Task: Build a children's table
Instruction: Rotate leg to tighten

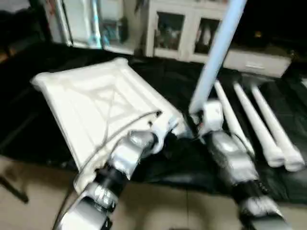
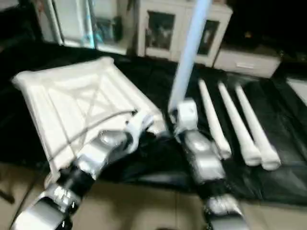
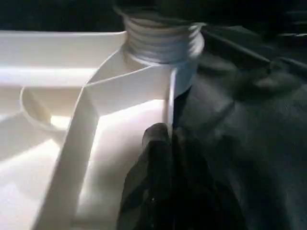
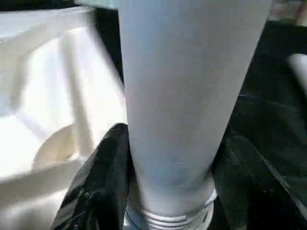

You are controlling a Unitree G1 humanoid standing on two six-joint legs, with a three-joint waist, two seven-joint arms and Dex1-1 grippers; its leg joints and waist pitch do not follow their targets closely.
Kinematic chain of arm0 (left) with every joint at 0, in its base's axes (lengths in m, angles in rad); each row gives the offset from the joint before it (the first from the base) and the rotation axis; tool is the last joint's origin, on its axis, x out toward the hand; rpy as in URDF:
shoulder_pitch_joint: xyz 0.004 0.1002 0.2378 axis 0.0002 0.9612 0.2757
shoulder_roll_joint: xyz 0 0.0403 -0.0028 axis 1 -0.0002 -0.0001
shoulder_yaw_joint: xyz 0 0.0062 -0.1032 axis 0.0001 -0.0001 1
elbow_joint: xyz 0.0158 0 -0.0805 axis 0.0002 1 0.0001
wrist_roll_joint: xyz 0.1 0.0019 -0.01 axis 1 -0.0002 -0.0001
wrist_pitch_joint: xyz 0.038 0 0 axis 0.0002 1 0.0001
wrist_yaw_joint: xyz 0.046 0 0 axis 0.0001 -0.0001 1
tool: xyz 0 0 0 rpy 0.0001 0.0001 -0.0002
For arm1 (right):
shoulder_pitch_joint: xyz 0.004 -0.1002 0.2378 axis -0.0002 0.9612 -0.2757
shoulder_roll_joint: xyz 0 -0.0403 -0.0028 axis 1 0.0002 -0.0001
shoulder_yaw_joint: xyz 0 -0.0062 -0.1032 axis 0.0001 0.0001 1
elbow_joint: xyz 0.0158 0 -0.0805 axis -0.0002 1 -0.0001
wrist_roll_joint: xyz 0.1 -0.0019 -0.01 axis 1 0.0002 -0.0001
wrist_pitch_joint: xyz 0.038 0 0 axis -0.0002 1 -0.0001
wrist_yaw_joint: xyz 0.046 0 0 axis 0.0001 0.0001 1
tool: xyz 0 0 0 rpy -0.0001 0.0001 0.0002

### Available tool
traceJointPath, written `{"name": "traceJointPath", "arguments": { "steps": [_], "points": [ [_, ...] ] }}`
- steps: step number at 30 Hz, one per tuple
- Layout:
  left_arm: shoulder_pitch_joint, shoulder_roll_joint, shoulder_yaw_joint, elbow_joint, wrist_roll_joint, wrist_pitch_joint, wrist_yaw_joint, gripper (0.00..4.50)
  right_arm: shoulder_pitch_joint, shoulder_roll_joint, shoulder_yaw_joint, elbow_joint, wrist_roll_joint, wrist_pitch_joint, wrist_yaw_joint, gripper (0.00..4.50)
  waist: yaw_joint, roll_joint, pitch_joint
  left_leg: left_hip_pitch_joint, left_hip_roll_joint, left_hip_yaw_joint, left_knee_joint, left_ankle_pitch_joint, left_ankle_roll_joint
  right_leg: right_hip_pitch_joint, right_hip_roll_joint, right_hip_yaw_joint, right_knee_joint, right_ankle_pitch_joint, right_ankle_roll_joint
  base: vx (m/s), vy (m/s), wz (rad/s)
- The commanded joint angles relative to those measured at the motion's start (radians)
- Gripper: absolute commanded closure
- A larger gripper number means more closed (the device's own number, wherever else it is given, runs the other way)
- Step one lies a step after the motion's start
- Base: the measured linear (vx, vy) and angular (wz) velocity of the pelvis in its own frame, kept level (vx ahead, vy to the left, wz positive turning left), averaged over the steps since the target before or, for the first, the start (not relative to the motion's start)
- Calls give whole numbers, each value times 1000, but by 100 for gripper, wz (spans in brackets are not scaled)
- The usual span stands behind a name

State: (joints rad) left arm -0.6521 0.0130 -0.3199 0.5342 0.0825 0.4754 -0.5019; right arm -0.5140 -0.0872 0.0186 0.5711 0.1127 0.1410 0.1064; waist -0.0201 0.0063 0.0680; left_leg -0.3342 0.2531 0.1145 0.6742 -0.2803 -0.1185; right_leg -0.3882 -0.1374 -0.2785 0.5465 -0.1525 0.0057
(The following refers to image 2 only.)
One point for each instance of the white plastic table leg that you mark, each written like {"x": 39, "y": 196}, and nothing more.
{"x": 237, "y": 124}
{"x": 213, "y": 120}
{"x": 256, "y": 129}
{"x": 189, "y": 52}

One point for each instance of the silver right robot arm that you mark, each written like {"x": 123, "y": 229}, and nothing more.
{"x": 204, "y": 158}

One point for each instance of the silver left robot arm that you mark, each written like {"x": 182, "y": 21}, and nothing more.
{"x": 91, "y": 158}

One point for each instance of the white plastic table top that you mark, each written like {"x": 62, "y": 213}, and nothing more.
{"x": 81, "y": 96}

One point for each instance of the white glass-door cabinet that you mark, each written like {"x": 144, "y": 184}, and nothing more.
{"x": 160, "y": 28}

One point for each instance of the teal storage box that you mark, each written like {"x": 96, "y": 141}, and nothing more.
{"x": 106, "y": 29}

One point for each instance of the white drawer unit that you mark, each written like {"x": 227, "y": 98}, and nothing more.
{"x": 247, "y": 62}

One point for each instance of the black work mat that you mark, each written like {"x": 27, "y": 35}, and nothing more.
{"x": 288, "y": 143}

